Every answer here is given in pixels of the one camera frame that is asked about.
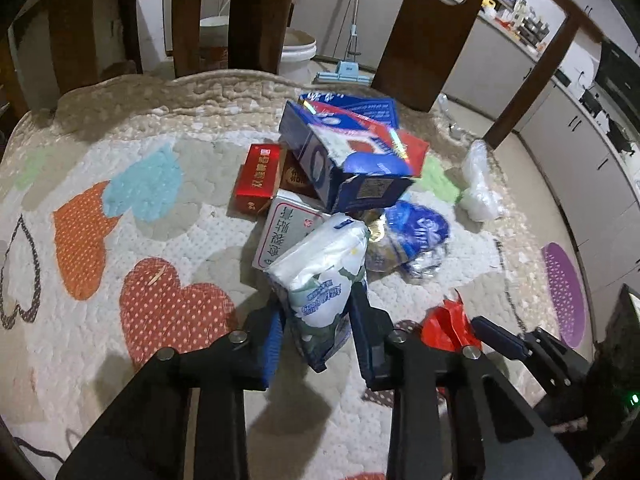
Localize wooden chair with round hole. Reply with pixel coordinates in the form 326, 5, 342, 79
372, 0, 608, 148

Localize purple plastic basket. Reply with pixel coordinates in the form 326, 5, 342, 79
542, 242, 588, 343

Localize white tissue pack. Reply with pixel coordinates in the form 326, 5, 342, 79
264, 212, 372, 373

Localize large blue cardboard box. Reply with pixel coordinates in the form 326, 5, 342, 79
277, 92, 431, 213

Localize clear plastic bag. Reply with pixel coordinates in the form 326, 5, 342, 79
455, 140, 506, 223

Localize black countertop rack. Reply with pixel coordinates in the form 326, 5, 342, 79
515, 7, 551, 46

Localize clear gold wrapper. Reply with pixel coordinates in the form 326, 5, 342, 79
362, 210, 406, 273

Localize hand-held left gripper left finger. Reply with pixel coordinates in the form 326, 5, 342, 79
55, 302, 288, 480

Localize blue plastic wrapper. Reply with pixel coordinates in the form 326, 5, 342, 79
385, 200, 451, 286

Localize white plastic bucket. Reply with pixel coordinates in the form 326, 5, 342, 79
280, 30, 318, 83

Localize red cigarette box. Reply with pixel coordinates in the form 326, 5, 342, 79
229, 142, 285, 216

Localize black countertop appliance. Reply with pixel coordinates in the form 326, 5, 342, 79
597, 40, 640, 156

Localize white box with grey print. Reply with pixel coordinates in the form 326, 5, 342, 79
252, 190, 331, 273

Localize blue flat mop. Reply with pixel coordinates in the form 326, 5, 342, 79
314, 0, 373, 86

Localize red plastic bag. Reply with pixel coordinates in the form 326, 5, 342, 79
420, 292, 483, 356

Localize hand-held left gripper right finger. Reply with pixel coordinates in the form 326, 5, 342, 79
348, 285, 583, 480

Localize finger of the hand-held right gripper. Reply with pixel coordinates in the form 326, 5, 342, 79
471, 315, 593, 401

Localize brown small box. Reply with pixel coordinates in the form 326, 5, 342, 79
277, 147, 321, 201

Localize white plastic tub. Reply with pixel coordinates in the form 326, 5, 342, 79
199, 16, 236, 68

